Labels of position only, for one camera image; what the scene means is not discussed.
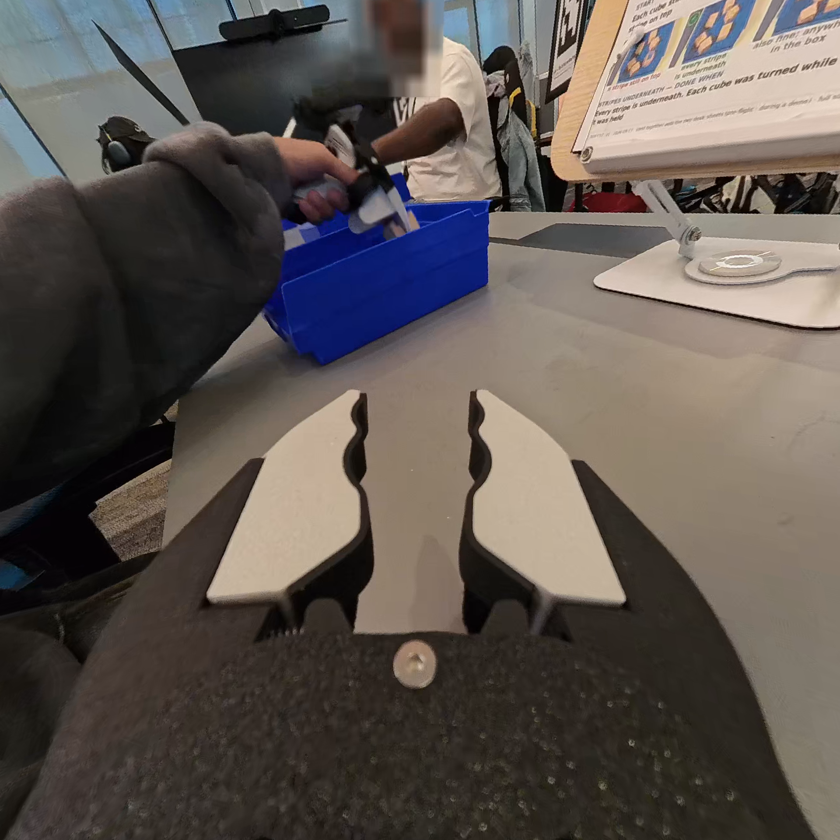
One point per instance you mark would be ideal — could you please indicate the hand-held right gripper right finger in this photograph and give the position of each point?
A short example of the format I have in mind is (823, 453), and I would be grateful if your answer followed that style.
(544, 518)

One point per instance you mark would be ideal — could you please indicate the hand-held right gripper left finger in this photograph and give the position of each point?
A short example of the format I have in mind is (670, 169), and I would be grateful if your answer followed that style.
(289, 518)

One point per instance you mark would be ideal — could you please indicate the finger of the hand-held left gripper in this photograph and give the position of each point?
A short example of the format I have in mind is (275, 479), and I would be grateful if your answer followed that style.
(358, 226)
(377, 210)

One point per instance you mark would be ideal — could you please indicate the blue plastic bin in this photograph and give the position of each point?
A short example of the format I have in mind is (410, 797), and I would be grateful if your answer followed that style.
(394, 295)

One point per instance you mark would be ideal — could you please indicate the person's left forearm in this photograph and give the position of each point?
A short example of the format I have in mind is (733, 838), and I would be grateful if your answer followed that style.
(131, 295)

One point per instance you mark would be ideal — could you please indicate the grey desk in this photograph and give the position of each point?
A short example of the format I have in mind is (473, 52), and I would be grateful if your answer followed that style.
(590, 426)

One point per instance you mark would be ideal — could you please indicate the person's left hand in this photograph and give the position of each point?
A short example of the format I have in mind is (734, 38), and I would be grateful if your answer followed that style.
(308, 164)

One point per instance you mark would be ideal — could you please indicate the large black screen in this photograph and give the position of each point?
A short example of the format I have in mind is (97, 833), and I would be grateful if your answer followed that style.
(249, 85)

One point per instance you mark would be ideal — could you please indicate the grey blue jacket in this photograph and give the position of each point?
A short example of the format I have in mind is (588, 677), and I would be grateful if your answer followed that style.
(518, 151)

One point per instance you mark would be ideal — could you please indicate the red bag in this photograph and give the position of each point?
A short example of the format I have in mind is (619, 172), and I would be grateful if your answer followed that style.
(607, 202)

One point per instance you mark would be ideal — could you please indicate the black and white tag poster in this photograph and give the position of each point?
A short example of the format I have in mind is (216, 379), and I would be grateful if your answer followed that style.
(568, 46)

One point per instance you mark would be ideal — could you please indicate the printed instruction sheet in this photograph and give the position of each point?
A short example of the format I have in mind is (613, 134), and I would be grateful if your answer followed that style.
(722, 85)

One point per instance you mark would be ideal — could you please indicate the black camera bar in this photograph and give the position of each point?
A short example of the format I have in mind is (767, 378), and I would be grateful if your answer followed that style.
(275, 26)

